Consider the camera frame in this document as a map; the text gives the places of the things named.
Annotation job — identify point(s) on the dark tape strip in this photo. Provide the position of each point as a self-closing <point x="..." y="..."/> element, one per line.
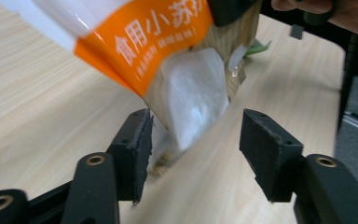
<point x="297" y="31"/>

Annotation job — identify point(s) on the white orange baking soda packet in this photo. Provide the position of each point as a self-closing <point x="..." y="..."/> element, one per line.
<point x="155" y="43"/>

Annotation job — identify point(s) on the black metal stand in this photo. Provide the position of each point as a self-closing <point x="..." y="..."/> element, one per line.
<point x="346" y="77"/>

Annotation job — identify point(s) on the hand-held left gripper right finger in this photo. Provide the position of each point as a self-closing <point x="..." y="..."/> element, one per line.
<point x="270" y="152"/>

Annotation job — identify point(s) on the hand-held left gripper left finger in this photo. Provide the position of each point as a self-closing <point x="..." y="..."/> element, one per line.
<point x="133" y="149"/>

